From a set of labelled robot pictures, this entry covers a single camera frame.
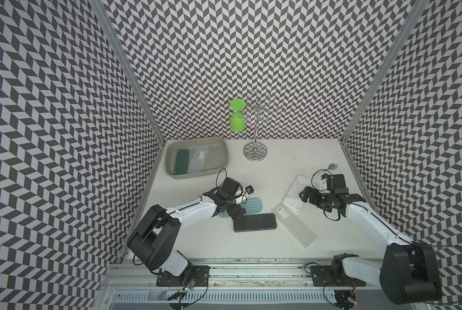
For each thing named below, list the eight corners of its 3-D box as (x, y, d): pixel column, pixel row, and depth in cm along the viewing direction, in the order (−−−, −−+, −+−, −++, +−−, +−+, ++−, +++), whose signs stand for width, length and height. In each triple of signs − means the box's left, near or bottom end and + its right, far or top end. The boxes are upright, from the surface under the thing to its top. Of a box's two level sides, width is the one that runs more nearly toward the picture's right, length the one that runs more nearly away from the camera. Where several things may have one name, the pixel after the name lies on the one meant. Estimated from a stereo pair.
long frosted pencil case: (304, 249, 82) (307, 247, 79) (271, 212, 93) (272, 209, 90) (318, 236, 86) (321, 233, 83) (285, 201, 96) (286, 198, 94)
